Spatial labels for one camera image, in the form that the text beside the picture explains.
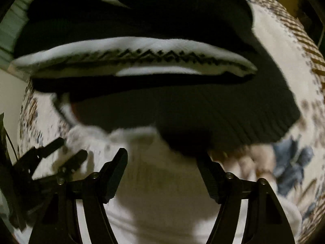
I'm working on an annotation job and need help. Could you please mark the floral bed sheet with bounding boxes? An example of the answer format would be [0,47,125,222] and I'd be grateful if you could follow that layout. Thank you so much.
[16,0,325,244]

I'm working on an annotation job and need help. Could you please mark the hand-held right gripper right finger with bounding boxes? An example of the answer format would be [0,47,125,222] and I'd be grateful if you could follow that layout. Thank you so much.
[198,155,296,244]

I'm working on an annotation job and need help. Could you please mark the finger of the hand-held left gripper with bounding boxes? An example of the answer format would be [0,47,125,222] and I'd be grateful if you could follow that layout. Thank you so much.
[57,149,88,178]
[30,137,66,162]

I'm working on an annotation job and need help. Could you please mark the black sweater with white pattern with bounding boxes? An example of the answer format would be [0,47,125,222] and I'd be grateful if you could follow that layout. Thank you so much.
[13,0,301,158]

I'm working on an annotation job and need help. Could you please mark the brown plaid bed sheet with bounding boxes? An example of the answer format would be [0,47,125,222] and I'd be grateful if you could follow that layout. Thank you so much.
[230,0,325,87]

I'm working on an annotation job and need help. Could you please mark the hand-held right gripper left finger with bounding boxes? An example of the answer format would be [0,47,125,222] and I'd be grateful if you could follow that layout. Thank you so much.
[28,147,129,244]

